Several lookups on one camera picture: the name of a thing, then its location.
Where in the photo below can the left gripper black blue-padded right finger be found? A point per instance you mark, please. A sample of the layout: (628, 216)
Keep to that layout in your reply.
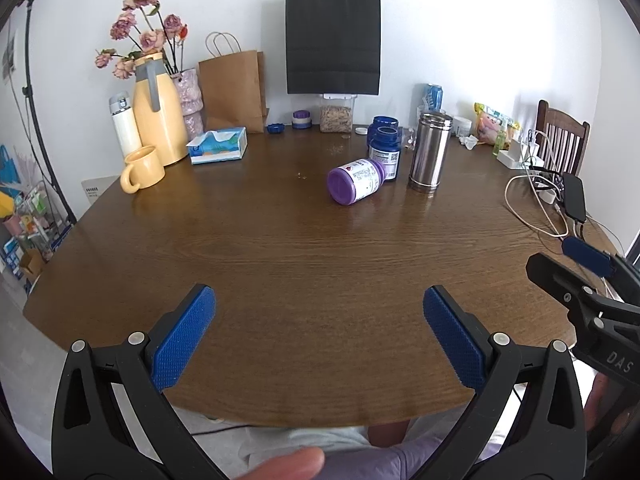
(525, 420)

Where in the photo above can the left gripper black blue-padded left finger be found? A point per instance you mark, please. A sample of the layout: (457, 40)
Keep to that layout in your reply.
(111, 418)

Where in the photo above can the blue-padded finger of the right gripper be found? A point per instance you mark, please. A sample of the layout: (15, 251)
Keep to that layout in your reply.
(589, 257)

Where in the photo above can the purple supplement bottle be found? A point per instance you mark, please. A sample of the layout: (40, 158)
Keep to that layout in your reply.
(355, 180)

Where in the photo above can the person's right hand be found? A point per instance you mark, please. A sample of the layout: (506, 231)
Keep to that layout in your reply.
(594, 410)

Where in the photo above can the person's hand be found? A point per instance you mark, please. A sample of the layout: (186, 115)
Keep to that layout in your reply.
(304, 464)

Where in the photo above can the black power bank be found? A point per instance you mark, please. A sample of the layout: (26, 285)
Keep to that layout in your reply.
(574, 198)

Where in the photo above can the wooden chair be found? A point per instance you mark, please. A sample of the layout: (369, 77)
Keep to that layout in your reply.
(562, 139)

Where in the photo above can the white charger box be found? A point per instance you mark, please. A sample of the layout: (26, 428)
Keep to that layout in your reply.
(520, 155)

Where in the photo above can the colourful snack bags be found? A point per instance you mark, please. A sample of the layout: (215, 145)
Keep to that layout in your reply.
(491, 124)

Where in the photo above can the cluttered shelf rack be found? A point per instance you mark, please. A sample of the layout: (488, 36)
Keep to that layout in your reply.
(35, 230)

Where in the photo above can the stainless steel tumbler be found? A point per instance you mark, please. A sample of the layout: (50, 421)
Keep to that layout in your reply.
(429, 151)

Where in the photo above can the blue wrapped bottle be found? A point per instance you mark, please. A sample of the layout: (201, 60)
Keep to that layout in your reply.
(431, 99)

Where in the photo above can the blue-capped supplement bottle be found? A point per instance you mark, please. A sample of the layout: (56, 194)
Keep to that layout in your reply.
(387, 157)

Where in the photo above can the dark blue open jar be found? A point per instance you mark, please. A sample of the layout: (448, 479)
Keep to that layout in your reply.
(384, 130)

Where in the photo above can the yellow mug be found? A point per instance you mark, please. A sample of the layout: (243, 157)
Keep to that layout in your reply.
(143, 169)

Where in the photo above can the clear jar of oats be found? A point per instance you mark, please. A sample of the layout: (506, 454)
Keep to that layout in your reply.
(336, 112)

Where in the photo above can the blue tissue box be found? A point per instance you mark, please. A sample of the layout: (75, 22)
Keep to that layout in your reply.
(222, 145)

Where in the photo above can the small purple white jar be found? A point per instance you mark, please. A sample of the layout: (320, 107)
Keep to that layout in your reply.
(301, 119)

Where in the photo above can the white insulated bottle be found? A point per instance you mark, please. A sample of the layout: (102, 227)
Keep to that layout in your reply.
(124, 122)

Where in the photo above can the yellow thermos jug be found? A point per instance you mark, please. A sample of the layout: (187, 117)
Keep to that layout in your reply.
(157, 109)

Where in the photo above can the blue bottle cap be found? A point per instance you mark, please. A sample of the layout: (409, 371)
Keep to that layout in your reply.
(275, 128)

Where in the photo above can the black paper bag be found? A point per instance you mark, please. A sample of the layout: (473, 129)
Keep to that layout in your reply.
(333, 46)

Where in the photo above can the brown paper bag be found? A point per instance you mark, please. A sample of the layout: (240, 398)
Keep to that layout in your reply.
(232, 81)

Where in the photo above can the dried pink flowers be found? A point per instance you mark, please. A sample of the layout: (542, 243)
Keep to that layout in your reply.
(142, 23)

